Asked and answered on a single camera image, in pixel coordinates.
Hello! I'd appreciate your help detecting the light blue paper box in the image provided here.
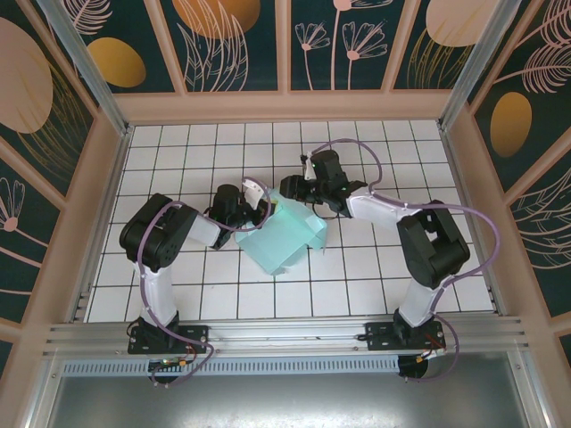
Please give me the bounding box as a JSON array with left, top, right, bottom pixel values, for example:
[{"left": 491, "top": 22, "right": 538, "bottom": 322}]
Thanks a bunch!
[{"left": 235, "top": 186, "right": 328, "bottom": 278}]

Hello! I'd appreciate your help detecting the small green circuit board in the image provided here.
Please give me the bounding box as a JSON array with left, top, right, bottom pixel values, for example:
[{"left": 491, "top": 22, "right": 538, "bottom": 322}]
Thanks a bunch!
[{"left": 148, "top": 357, "right": 191, "bottom": 373}]

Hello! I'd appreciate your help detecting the grey metal sheet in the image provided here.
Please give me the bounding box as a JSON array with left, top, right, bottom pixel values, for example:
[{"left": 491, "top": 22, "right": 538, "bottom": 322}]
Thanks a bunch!
[{"left": 26, "top": 351, "right": 549, "bottom": 428}]

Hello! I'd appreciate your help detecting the yellow power connector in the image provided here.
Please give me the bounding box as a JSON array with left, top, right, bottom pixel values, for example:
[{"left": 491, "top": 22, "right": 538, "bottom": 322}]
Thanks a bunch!
[{"left": 415, "top": 348, "right": 447, "bottom": 366}]

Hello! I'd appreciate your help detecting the thin black right gripper cable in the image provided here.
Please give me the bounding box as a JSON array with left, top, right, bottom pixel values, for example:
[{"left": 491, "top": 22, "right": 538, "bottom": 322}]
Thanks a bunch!
[{"left": 310, "top": 199, "right": 343, "bottom": 223}]

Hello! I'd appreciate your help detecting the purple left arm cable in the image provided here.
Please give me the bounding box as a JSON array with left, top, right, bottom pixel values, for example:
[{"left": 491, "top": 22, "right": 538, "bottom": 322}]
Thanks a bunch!
[{"left": 137, "top": 177, "right": 272, "bottom": 387}]

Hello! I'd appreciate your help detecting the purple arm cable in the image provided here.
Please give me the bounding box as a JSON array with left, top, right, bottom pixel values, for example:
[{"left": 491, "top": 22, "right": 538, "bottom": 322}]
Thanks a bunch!
[
  {"left": 137, "top": 177, "right": 272, "bottom": 387},
  {"left": 305, "top": 137, "right": 501, "bottom": 383}
]

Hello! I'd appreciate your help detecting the aluminium mounting rail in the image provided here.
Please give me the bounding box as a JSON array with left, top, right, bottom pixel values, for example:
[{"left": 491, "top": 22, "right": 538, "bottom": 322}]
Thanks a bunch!
[{"left": 42, "top": 316, "right": 531, "bottom": 358}]

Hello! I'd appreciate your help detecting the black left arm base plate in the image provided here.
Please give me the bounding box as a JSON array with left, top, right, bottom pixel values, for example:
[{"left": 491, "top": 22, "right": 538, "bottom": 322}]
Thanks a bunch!
[{"left": 128, "top": 324, "right": 211, "bottom": 356}]

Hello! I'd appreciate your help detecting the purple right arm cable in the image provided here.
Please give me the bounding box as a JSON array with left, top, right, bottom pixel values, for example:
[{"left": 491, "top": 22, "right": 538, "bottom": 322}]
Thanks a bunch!
[{"left": 305, "top": 137, "right": 501, "bottom": 383}]

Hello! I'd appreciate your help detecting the slotted grey cable duct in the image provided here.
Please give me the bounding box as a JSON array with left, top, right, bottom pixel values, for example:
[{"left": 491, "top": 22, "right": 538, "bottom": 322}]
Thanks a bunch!
[{"left": 62, "top": 355, "right": 401, "bottom": 376}]

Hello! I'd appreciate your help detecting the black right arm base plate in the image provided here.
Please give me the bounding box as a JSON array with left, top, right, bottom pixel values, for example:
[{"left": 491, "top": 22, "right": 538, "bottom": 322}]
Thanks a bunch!
[{"left": 364, "top": 319, "right": 447, "bottom": 353}]

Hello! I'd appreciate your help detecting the aluminium frame post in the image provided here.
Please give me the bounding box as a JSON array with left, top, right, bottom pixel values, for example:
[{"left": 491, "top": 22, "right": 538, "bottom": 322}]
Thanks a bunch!
[
  {"left": 438, "top": 0, "right": 534, "bottom": 131},
  {"left": 37, "top": 0, "right": 134, "bottom": 138}
]

